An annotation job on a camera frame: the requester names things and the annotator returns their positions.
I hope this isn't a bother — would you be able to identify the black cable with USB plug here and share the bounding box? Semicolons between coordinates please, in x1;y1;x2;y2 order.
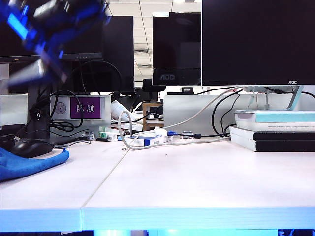
28;89;84;132

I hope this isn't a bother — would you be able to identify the white adapter box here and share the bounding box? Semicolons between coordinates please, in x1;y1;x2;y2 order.
153;126;168;136

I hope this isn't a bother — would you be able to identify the blue and white carton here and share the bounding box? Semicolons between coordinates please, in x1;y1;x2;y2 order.
131;134;175;148

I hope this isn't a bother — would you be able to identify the black power cable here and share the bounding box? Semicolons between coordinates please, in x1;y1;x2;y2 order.
211;88;244;138

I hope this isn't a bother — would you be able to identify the black monitor back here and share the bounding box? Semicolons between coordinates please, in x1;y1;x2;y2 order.
68;15;135;94

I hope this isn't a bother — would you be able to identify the grey desk partition panel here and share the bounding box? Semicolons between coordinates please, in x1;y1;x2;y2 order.
163;94;315;136

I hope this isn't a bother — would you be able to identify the crumpled white paper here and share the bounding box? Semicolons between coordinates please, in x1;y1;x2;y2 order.
110;100;139;121

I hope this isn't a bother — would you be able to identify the purple name sign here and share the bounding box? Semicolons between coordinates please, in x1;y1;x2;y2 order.
70;97;102;119

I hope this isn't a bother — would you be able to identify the black monitor with thin bezel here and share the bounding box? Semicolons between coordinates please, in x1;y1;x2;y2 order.
0;14;104;63

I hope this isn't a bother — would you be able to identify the black monitor stand base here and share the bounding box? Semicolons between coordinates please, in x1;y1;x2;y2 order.
14;136;92;146

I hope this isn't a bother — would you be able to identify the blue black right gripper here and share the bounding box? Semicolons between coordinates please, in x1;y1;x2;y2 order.
0;0;112;87

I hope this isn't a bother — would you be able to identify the teal covered book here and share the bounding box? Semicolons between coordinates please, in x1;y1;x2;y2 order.
234;109;315;124

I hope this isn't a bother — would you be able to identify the thick grey cable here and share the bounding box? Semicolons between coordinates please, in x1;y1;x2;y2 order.
118;86;245;151

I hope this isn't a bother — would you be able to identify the large black AOC monitor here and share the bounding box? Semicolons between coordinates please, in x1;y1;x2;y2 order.
201;0;315;87

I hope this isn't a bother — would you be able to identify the green and white carton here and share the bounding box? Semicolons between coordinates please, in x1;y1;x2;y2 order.
98;131;119;142

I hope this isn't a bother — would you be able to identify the small black AOC monitor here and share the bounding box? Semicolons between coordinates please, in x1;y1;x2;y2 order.
152;12;202;87

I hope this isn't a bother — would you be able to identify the black cable with ferrite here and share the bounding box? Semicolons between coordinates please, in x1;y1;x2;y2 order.
177;132;231;139

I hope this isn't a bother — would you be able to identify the wooden shelf frame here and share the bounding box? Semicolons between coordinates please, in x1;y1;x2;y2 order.
142;103;165;132

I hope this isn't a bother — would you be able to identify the black book with white pages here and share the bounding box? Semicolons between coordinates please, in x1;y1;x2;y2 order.
229;126;315;143
229;134;315;153

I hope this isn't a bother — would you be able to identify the blue microfiber rag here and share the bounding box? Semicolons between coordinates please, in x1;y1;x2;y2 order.
0;147;70;183

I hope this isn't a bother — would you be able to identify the silver monitor stand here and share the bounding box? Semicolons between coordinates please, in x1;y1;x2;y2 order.
242;85;309;109

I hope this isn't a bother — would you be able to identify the black Logitech mouse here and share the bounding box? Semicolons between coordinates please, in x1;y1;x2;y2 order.
10;138;54;159

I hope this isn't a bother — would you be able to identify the black monitor stand pole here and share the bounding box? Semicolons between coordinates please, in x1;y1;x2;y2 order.
27;81;51;141

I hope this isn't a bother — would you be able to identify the looped black cable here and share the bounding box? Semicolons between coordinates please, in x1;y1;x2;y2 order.
69;59;123;96

